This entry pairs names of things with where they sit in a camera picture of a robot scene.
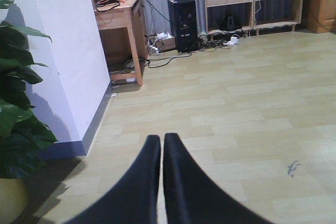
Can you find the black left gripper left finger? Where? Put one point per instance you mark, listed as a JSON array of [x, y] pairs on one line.
[[133, 199]]

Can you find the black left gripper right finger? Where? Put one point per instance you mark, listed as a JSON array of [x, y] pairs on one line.
[[191, 196]]

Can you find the yellow plant pot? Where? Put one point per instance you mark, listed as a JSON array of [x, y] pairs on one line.
[[14, 199]]

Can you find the green potted plant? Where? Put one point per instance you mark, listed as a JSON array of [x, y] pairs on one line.
[[23, 135]]

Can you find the white power strip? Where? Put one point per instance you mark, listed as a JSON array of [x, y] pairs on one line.
[[234, 39]]

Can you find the small wooden side table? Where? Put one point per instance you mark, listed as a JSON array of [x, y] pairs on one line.
[[128, 14]]

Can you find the black computer tower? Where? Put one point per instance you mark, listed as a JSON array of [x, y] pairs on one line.
[[183, 24]]

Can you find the wooden cabinet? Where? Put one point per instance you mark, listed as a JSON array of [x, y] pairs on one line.
[[319, 15]]

